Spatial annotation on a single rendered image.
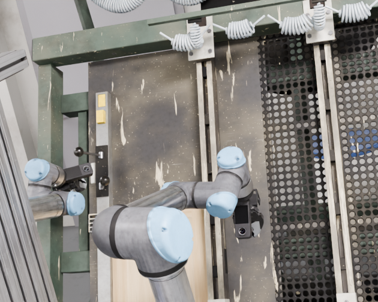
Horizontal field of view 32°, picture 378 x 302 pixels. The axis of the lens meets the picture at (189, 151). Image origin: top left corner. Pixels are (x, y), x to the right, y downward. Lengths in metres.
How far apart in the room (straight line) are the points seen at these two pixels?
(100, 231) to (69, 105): 1.38
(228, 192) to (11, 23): 4.13
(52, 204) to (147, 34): 0.86
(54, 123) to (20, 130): 2.99
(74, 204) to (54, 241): 0.57
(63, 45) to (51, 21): 2.76
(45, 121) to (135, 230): 1.37
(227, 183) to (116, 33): 1.06
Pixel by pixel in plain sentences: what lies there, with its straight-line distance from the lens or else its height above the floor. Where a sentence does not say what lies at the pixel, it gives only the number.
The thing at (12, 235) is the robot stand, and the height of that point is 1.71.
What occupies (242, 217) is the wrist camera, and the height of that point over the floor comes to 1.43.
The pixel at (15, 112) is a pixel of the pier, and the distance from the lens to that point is 5.67.
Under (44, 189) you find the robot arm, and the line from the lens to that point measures 2.20.
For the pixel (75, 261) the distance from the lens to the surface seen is 2.65.
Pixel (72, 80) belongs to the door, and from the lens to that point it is 5.51.
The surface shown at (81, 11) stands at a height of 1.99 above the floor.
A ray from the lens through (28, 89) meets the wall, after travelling 5.75.
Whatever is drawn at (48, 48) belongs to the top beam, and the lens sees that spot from 2.75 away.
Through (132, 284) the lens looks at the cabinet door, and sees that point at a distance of 2.50.
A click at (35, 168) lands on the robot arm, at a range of 2.19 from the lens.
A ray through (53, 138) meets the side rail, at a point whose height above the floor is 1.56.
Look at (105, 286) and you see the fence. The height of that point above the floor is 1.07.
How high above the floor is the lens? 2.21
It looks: 17 degrees down
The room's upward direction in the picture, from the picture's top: 11 degrees counter-clockwise
